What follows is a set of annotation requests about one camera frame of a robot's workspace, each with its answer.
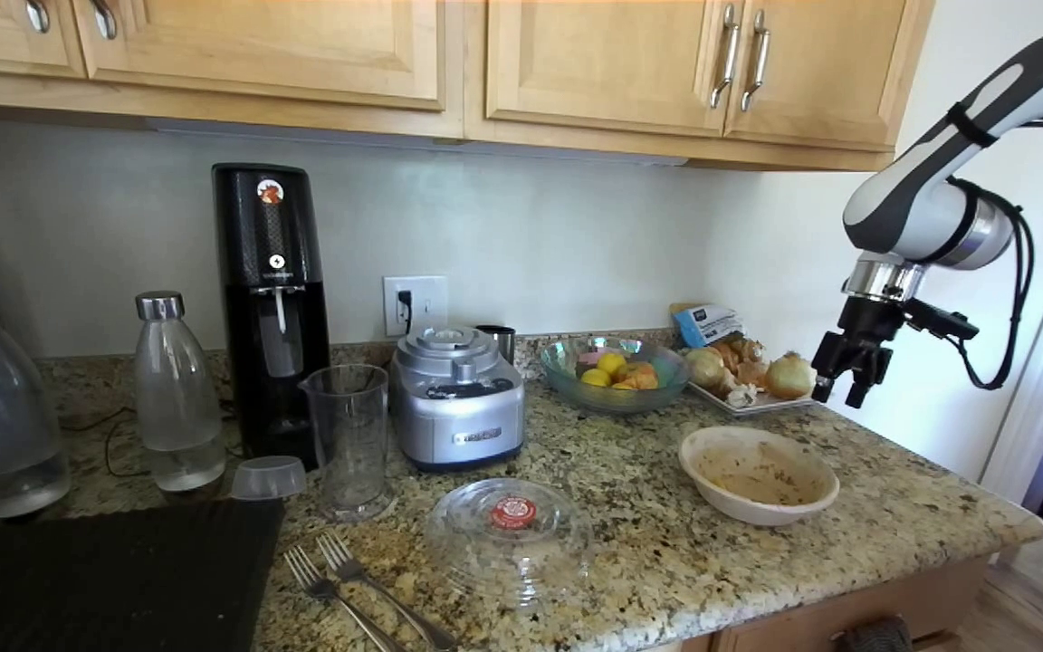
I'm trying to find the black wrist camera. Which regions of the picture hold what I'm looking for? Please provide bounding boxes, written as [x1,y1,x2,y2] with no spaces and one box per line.
[898,297,980,348]

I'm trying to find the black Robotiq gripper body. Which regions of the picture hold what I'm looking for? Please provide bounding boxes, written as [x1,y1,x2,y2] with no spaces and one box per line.
[835,289,911,361]

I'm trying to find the small glass bowl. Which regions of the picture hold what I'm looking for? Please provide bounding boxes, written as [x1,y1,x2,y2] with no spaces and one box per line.
[424,475,580,578]

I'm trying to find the metal cabinet handle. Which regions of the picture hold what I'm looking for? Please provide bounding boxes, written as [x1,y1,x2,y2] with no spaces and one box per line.
[86,0,124,48]
[739,7,773,121]
[704,5,742,115]
[16,0,55,39]

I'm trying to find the small clear bottle metal cap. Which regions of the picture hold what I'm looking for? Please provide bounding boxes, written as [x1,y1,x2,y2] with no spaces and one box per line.
[130,289,232,495]

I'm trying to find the white rectangular tray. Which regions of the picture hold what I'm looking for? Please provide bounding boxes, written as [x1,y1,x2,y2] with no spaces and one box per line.
[680,374,822,422]

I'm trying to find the wooden upper cabinets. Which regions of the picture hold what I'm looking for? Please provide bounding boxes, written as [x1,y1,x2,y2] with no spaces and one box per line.
[0,0,939,174]

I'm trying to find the clear glass measuring cup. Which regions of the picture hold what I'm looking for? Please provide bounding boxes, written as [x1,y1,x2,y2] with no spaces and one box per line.
[295,361,394,519]

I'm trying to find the blue white plastic bag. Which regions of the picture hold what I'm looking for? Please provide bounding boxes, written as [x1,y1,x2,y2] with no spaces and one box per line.
[668,300,742,350]

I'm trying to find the orange fruit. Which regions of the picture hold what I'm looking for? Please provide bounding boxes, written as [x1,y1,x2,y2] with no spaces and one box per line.
[618,358,662,395]

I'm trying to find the large yellow onion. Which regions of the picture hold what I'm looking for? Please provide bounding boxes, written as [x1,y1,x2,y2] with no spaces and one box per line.
[762,348,818,403]

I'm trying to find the beige bowl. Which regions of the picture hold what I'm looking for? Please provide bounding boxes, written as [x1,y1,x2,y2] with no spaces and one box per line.
[678,423,843,513]
[685,465,843,531]

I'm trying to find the small clear plastic cap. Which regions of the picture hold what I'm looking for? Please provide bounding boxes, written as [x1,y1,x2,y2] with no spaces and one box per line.
[223,452,308,508]

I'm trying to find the wooden base cabinet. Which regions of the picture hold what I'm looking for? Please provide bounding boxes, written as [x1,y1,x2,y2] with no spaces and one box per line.
[650,552,1030,652]

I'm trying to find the white wall outlet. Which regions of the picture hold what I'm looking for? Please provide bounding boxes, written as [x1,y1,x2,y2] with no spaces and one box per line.
[381,272,453,344]

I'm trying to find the metal fork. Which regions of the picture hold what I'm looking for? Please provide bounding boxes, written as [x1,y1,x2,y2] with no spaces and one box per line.
[277,543,394,652]
[315,531,462,652]

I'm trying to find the clear glass fruit bowl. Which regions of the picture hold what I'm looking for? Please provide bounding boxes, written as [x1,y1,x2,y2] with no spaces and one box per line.
[537,332,691,417]

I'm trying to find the black coffee maker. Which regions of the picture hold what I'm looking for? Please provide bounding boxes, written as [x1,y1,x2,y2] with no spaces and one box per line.
[209,160,336,471]

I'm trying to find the tan yellow onion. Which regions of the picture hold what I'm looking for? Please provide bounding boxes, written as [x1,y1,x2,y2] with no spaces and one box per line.
[685,344,739,395]

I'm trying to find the brown round vegetable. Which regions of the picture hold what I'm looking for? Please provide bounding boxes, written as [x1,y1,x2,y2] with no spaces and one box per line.
[719,338,772,388]

